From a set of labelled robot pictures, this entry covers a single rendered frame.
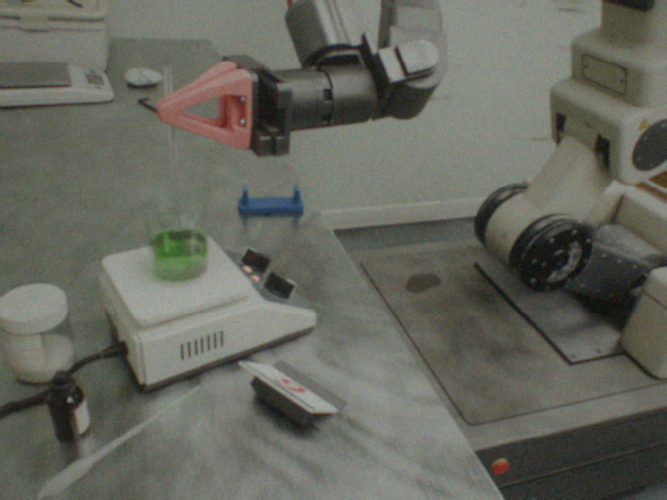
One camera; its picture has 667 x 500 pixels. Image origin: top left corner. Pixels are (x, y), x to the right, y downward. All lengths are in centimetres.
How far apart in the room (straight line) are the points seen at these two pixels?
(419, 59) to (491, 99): 190
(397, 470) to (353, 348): 16
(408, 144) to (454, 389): 134
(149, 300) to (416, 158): 191
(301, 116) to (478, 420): 77
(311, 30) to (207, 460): 41
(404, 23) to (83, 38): 107
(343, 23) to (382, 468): 42
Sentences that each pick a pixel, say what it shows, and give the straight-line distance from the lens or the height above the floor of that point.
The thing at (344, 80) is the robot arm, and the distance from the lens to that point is 56.
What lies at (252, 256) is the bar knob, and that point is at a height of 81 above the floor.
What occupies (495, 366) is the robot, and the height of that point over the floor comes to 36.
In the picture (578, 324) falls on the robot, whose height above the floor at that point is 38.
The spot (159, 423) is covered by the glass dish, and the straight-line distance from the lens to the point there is 55.
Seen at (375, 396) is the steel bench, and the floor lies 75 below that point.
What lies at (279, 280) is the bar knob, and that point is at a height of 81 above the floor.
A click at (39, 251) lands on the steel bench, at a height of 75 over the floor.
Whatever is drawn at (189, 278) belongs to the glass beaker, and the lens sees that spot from 58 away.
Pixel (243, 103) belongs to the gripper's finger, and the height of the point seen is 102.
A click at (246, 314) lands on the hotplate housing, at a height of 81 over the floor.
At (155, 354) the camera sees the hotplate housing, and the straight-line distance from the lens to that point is 57.
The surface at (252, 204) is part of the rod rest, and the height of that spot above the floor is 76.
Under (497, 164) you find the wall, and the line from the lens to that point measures 261.
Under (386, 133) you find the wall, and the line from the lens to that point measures 228.
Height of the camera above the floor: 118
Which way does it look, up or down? 32 degrees down
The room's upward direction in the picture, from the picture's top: 6 degrees clockwise
